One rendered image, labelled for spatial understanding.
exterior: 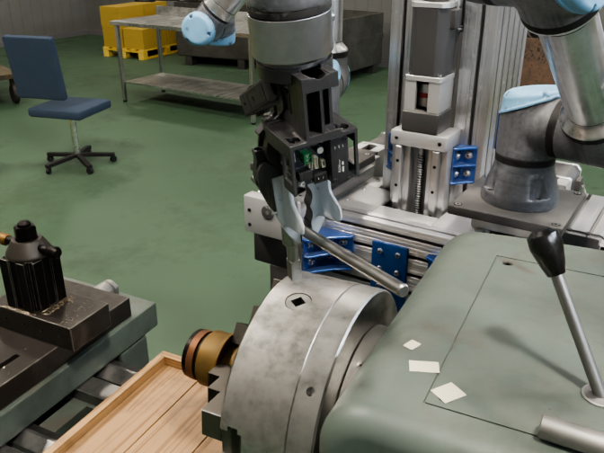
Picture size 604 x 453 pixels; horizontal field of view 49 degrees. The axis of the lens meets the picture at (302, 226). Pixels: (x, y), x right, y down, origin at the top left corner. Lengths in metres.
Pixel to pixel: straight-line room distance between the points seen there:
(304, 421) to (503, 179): 0.74
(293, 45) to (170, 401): 0.82
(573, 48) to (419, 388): 0.59
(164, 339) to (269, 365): 2.26
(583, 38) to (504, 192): 0.40
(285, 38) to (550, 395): 0.41
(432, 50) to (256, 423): 0.92
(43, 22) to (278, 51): 11.88
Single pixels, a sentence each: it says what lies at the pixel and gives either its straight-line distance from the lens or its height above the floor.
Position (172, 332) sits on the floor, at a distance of 3.09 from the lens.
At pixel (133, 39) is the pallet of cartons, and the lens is 10.11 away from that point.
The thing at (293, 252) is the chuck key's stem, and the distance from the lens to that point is 0.78.
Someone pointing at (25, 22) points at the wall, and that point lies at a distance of 12.22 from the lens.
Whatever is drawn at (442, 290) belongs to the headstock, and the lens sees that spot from 0.83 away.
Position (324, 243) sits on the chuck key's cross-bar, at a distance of 0.67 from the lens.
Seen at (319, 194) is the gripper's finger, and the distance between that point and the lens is 0.70.
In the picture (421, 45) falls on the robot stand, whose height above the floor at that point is 1.44.
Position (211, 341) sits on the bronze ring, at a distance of 0.97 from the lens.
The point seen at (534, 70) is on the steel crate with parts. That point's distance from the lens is 7.19.
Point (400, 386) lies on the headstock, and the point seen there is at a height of 1.26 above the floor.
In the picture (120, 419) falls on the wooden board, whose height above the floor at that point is 0.88.
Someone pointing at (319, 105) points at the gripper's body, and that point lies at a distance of 0.59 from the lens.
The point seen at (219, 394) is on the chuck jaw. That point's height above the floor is 1.11.
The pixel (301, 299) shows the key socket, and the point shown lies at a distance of 0.84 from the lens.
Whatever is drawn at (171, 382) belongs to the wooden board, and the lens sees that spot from 1.30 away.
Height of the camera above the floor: 1.66
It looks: 24 degrees down
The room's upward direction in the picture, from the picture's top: straight up
